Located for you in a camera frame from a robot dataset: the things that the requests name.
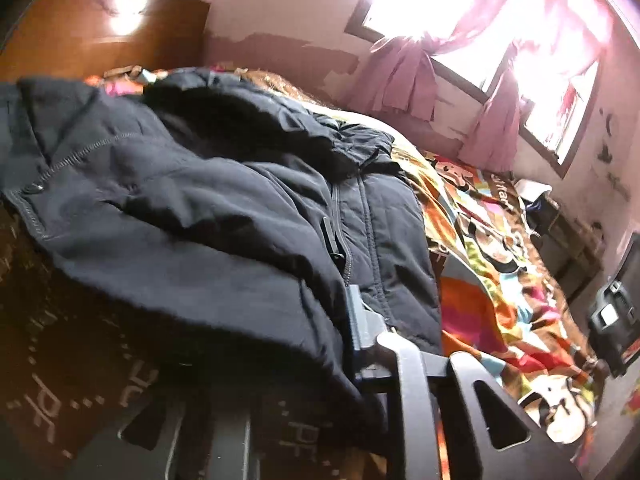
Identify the dark navy padded jacket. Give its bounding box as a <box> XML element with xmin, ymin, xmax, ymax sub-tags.
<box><xmin>0</xmin><ymin>66</ymin><xmax>444</xmax><ymax>456</ymax></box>

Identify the colourful cartoon bed cover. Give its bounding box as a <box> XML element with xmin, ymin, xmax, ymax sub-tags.
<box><xmin>0</xmin><ymin>64</ymin><xmax>609</xmax><ymax>480</ymax></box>

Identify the black device on floor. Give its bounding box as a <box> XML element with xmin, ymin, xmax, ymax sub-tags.
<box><xmin>588</xmin><ymin>232</ymin><xmax>640</xmax><ymax>377</ymax></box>

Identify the dark bedside cabinet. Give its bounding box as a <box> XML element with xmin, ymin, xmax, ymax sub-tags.
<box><xmin>515</xmin><ymin>179</ymin><xmax>602</xmax><ymax>304</ymax></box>

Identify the pink curtain right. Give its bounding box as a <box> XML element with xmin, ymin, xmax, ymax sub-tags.
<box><xmin>458</xmin><ymin>44</ymin><xmax>521</xmax><ymax>174</ymax></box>

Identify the pink curtain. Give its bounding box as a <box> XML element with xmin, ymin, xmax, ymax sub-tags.
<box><xmin>458</xmin><ymin>44</ymin><xmax>521</xmax><ymax>174</ymax></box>
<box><xmin>344</xmin><ymin>35</ymin><xmax>438</xmax><ymax>122</ymax></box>

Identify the pink curtain left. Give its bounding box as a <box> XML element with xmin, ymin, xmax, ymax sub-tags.
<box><xmin>344</xmin><ymin>35</ymin><xmax>438</xmax><ymax>122</ymax></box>

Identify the brown wooden headboard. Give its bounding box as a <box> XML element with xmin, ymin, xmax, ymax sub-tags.
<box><xmin>1</xmin><ymin>0</ymin><xmax>209</xmax><ymax>81</ymax></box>

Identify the bright window with dark frame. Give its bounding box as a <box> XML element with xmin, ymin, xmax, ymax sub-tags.
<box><xmin>346</xmin><ymin>0</ymin><xmax>613</xmax><ymax>174</ymax></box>

